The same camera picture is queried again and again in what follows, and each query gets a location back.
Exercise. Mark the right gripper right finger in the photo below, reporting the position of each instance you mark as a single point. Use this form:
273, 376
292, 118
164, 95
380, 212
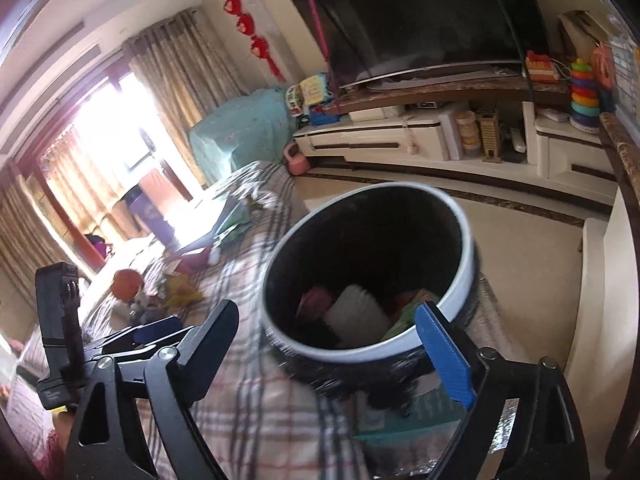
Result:
546, 439

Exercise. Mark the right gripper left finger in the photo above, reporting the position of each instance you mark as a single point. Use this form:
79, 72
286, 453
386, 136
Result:
107, 440

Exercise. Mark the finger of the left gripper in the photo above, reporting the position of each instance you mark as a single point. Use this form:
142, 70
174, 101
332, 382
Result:
145, 347
145, 332

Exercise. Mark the yellow green snack wrapper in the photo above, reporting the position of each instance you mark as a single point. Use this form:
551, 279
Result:
179, 291

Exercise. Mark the pink snack packet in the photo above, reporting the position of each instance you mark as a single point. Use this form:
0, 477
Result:
314, 304

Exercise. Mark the white foam fruit net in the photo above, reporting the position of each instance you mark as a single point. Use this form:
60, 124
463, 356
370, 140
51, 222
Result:
356, 319

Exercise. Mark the green carton box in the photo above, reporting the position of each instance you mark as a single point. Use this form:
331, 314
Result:
403, 318

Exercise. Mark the white trash bin black bag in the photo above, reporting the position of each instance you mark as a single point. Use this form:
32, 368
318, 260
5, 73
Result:
387, 240

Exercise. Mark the person's left hand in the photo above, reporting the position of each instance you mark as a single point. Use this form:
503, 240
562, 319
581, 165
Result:
63, 422

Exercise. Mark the red apple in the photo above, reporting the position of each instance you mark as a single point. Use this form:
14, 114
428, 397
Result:
126, 284

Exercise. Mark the red white small box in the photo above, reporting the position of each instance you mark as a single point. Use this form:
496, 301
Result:
193, 262

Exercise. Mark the plaid blanket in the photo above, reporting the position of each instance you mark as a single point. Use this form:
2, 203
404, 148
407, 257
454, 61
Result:
258, 422

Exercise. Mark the purple water bottle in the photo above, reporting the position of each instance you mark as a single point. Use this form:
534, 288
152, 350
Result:
141, 207

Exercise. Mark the teal booklet on floor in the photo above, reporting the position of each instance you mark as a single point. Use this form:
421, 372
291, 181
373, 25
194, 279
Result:
428, 412

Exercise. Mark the beige curtain left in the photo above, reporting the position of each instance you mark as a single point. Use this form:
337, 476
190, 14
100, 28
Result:
28, 241

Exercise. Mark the beige curtain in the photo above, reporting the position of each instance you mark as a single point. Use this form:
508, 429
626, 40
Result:
28, 241
189, 73

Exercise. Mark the pink kettlebell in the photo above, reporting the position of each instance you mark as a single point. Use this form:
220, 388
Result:
296, 162

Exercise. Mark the teal cloth covered furniture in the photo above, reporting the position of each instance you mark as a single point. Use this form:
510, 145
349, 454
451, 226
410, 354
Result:
240, 131

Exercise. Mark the beige curtain right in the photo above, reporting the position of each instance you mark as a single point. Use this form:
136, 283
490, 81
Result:
189, 73

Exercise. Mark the white TV cabinet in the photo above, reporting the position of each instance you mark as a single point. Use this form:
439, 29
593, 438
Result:
496, 130

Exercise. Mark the black flat television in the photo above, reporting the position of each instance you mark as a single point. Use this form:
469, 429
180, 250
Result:
365, 40

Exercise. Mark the red toy telephone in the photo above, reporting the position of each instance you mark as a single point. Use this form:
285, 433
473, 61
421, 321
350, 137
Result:
540, 68

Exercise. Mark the rainbow stacking ring toy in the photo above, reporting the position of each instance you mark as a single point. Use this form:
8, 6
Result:
584, 98

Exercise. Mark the red lantern string decoration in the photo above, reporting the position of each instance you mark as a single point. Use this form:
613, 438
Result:
259, 45

